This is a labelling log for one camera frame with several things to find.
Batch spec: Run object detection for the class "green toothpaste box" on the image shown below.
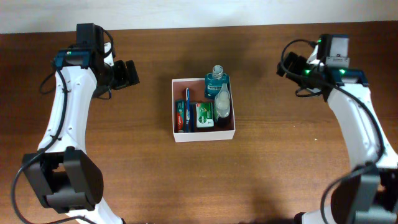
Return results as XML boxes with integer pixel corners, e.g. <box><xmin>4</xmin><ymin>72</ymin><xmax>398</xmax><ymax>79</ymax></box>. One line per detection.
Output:
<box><xmin>175</xmin><ymin>100</ymin><xmax>185</xmax><ymax>133</ymax></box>

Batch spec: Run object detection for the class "blue white toothbrush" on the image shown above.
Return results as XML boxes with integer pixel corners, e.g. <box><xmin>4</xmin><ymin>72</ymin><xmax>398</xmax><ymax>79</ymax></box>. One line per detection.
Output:
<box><xmin>185</xmin><ymin>88</ymin><xmax>191</xmax><ymax>133</ymax></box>

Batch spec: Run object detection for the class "green white soap packet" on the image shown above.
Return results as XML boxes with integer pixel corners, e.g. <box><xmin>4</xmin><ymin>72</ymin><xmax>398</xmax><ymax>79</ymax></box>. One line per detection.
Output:
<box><xmin>195</xmin><ymin>102</ymin><xmax>214</xmax><ymax>128</ymax></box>

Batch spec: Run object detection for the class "blue mouthwash bottle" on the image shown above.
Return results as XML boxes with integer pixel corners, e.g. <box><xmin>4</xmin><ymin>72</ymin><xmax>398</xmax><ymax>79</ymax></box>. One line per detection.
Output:
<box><xmin>205</xmin><ymin>65</ymin><xmax>229</xmax><ymax>100</ymax></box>

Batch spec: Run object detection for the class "clear pump soap bottle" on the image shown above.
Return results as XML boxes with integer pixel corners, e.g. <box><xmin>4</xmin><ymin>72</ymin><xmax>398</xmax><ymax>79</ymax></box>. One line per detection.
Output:
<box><xmin>214</xmin><ymin>83</ymin><xmax>231</xmax><ymax>127</ymax></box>

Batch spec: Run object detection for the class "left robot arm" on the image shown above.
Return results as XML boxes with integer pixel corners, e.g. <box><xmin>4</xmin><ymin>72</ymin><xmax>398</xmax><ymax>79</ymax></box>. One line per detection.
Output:
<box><xmin>18</xmin><ymin>23</ymin><xmax>139</xmax><ymax>223</ymax></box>

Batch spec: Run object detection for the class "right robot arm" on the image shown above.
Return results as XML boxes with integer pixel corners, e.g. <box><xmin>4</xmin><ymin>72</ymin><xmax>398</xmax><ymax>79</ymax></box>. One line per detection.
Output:
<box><xmin>277</xmin><ymin>34</ymin><xmax>397</xmax><ymax>223</ymax></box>

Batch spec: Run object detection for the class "white cardboard box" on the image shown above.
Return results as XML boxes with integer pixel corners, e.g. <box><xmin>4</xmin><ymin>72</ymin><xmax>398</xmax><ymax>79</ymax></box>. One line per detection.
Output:
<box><xmin>171</xmin><ymin>78</ymin><xmax>236</xmax><ymax>142</ymax></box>

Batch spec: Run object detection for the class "right black cable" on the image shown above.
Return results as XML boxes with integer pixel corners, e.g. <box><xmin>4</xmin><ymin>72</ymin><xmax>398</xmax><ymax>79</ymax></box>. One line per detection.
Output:
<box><xmin>279</xmin><ymin>39</ymin><xmax>386</xmax><ymax>224</ymax></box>

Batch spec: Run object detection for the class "black cable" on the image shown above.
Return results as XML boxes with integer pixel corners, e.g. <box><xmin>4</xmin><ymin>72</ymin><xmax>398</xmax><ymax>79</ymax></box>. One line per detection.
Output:
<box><xmin>11</xmin><ymin>27</ymin><xmax>116</xmax><ymax>224</ymax></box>
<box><xmin>279</xmin><ymin>39</ymin><xmax>386</xmax><ymax>224</ymax></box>

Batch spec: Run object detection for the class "left black cable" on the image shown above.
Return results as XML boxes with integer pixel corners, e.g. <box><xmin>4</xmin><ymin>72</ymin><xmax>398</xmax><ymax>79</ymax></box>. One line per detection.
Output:
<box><xmin>11</xmin><ymin>27</ymin><xmax>116</xmax><ymax>224</ymax></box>

